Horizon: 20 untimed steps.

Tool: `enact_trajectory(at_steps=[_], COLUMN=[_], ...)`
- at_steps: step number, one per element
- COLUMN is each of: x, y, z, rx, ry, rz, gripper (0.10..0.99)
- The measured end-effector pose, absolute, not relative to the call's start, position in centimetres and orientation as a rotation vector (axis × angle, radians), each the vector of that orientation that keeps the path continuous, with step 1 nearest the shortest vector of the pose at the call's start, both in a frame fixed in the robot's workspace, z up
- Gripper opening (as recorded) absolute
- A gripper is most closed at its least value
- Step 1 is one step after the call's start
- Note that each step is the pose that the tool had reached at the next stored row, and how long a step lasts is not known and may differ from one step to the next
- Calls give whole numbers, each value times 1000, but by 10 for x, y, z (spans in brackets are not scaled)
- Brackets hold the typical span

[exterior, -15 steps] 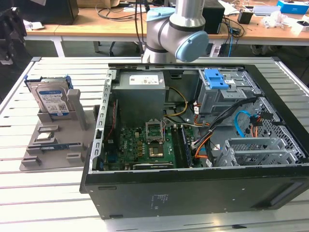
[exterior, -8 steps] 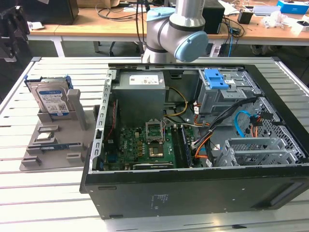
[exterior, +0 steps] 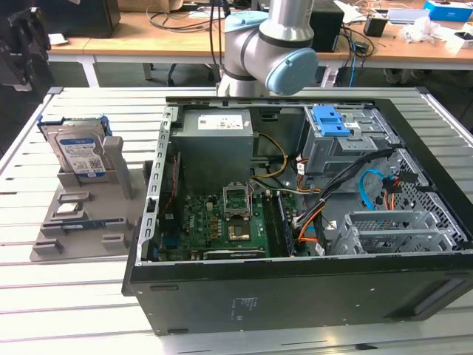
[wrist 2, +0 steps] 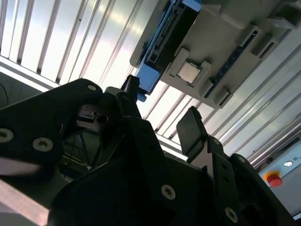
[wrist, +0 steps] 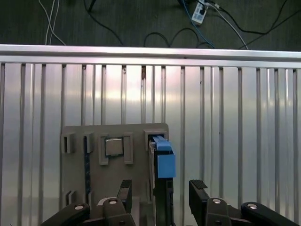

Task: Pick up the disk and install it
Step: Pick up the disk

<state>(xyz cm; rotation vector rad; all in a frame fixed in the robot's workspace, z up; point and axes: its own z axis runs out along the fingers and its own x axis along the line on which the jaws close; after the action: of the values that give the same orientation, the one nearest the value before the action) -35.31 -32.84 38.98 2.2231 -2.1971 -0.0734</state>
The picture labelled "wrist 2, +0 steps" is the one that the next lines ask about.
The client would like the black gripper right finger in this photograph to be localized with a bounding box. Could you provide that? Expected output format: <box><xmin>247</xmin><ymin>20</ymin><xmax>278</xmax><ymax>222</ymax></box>
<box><xmin>176</xmin><ymin>105</ymin><xmax>296</xmax><ymax>226</ymax></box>

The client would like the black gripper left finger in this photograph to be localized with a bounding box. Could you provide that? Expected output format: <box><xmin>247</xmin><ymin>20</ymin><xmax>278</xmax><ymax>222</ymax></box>
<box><xmin>0</xmin><ymin>75</ymin><xmax>177</xmax><ymax>204</ymax></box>

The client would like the hard disk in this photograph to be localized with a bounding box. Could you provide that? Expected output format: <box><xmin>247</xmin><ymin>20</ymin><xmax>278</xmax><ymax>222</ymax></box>
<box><xmin>135</xmin><ymin>0</ymin><xmax>202</xmax><ymax>102</ymax></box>

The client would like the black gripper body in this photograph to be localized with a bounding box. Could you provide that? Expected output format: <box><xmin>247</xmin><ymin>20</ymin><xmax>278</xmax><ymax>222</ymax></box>
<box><xmin>48</xmin><ymin>154</ymin><xmax>223</xmax><ymax>226</ymax></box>

